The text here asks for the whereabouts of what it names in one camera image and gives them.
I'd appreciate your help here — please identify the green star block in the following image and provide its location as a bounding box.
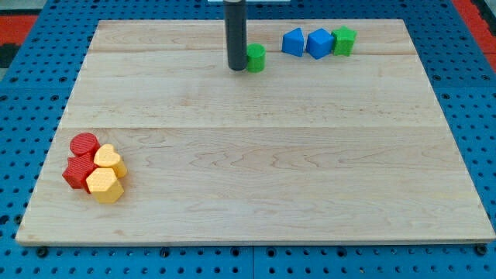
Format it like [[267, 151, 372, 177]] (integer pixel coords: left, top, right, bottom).
[[332, 26, 357, 57]]

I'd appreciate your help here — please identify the red star block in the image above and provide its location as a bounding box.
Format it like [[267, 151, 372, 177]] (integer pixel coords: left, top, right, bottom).
[[62, 153, 98, 194]]

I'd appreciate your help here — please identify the blue cube block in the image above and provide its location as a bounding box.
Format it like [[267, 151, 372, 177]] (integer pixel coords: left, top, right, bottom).
[[305, 28, 335, 60]]

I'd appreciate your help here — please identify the light wooden board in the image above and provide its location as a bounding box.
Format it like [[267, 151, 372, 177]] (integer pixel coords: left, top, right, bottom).
[[16, 19, 495, 246]]

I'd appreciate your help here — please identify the green cylinder block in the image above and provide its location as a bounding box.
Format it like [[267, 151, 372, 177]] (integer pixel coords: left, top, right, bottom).
[[246, 43, 266, 73]]

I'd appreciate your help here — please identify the red cylinder block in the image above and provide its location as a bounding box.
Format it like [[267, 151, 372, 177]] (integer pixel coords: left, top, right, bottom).
[[69, 133, 101, 157]]

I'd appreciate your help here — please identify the blue triangular prism block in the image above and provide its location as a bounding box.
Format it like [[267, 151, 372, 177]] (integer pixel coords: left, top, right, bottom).
[[281, 28, 305, 57]]

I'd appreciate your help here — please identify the yellow heart block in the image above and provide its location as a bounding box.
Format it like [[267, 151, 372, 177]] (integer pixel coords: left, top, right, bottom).
[[94, 143, 128, 178]]

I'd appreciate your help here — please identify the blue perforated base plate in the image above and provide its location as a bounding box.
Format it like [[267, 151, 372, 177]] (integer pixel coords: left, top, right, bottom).
[[1, 0, 495, 278]]

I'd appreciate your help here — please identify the yellow hexagon block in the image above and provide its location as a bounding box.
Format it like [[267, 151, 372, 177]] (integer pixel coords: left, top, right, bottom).
[[86, 168, 124, 204]]

